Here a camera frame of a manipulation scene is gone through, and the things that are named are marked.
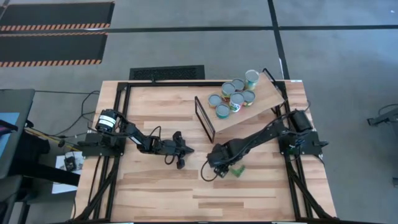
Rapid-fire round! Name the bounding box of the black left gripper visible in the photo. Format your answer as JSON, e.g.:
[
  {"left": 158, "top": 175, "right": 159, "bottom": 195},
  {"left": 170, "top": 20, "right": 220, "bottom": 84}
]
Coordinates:
[{"left": 149, "top": 130, "right": 195, "bottom": 170}]

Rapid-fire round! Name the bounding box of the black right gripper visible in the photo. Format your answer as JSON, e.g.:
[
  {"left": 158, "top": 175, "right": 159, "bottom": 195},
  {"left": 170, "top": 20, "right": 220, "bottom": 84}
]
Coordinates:
[{"left": 206, "top": 141, "right": 246, "bottom": 179}]

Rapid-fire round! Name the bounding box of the green plastic piece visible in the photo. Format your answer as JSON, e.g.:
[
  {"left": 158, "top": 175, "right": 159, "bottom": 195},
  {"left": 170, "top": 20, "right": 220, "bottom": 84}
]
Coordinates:
[{"left": 229, "top": 164, "right": 246, "bottom": 179}]

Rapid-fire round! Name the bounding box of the short yellow orange labelled can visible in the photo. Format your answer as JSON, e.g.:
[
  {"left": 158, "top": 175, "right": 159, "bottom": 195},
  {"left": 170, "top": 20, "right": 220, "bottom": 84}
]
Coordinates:
[{"left": 207, "top": 93, "right": 223, "bottom": 109}]

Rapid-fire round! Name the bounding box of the yellow-green can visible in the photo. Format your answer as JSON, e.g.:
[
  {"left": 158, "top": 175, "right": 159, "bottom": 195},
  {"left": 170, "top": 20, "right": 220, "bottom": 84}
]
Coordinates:
[{"left": 229, "top": 92, "right": 245, "bottom": 113}]

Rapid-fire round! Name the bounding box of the tall light green labelled can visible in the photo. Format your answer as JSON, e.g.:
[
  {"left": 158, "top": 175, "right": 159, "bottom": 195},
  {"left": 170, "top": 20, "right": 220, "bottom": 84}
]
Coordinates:
[{"left": 221, "top": 82, "right": 236, "bottom": 103}]

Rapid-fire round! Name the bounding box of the green oranges labelled can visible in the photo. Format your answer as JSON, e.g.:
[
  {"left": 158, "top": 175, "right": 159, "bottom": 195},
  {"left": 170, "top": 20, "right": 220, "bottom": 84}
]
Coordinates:
[{"left": 242, "top": 90, "right": 256, "bottom": 108}]

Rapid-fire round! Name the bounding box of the red orange labelled can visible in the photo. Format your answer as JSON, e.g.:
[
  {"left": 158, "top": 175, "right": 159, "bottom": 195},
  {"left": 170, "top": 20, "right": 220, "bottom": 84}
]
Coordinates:
[{"left": 231, "top": 78, "right": 246, "bottom": 93}]

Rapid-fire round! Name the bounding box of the tall yellow teal labelled can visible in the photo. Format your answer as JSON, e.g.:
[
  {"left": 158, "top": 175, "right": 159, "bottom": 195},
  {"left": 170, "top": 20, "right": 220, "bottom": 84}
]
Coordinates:
[{"left": 244, "top": 69, "right": 260, "bottom": 91}]

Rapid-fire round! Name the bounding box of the black floor vent grille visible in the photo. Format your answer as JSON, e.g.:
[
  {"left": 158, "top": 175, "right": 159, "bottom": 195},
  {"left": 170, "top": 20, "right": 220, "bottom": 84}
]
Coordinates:
[{"left": 129, "top": 64, "right": 206, "bottom": 81}]

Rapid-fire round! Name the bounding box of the small black electronic device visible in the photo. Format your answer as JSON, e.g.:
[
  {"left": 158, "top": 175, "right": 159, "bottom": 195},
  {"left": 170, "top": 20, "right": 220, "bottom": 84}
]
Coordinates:
[{"left": 63, "top": 156, "right": 77, "bottom": 171}]

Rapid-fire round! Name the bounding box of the white paper sheet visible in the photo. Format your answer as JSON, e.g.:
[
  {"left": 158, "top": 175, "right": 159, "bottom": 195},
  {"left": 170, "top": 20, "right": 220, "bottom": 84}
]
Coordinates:
[{"left": 51, "top": 151, "right": 85, "bottom": 194}]

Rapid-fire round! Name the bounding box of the dark metal stand leg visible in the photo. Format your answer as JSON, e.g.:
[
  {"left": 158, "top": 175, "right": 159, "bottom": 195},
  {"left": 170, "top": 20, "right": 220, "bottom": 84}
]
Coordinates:
[{"left": 366, "top": 104, "right": 398, "bottom": 127}]

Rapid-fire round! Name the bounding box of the black hazard striped floor mat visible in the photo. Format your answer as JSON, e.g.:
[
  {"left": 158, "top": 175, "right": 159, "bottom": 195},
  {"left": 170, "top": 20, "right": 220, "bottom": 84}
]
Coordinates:
[
  {"left": 0, "top": 32, "right": 109, "bottom": 68},
  {"left": 0, "top": 1, "right": 115, "bottom": 32}
]

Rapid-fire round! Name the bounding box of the dark grey desk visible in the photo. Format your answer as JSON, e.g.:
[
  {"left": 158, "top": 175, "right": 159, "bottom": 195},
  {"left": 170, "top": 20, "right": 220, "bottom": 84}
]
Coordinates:
[{"left": 0, "top": 88, "right": 36, "bottom": 180}]

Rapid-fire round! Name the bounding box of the blue pad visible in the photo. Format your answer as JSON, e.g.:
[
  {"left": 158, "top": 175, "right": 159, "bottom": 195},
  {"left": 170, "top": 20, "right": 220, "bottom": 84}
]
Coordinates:
[{"left": 0, "top": 111, "right": 21, "bottom": 159}]

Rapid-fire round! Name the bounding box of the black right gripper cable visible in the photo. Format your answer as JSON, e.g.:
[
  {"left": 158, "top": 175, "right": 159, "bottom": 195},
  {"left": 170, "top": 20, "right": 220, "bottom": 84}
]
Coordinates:
[{"left": 200, "top": 159, "right": 219, "bottom": 182}]

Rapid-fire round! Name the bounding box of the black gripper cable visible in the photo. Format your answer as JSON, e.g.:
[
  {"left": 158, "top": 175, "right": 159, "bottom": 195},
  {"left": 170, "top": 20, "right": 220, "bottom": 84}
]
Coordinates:
[
  {"left": 148, "top": 125, "right": 175, "bottom": 166},
  {"left": 200, "top": 159, "right": 219, "bottom": 182}
]

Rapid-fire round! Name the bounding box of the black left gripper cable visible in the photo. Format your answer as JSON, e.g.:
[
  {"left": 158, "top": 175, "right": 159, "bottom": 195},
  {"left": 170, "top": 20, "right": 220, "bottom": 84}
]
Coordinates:
[{"left": 148, "top": 125, "right": 175, "bottom": 166}]

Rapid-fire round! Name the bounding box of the black aluminium table frame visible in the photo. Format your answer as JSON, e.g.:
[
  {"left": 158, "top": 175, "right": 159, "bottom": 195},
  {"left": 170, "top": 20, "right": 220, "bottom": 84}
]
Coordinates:
[{"left": 70, "top": 80, "right": 340, "bottom": 223}]

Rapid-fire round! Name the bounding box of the black power cable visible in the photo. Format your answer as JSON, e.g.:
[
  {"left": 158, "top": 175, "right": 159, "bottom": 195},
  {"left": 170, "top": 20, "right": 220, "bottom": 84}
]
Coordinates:
[{"left": 34, "top": 89, "right": 101, "bottom": 138}]

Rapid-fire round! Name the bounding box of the yellow cable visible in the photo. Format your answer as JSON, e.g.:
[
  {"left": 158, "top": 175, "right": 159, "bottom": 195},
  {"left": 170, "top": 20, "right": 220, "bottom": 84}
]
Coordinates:
[{"left": 24, "top": 127, "right": 81, "bottom": 152}]

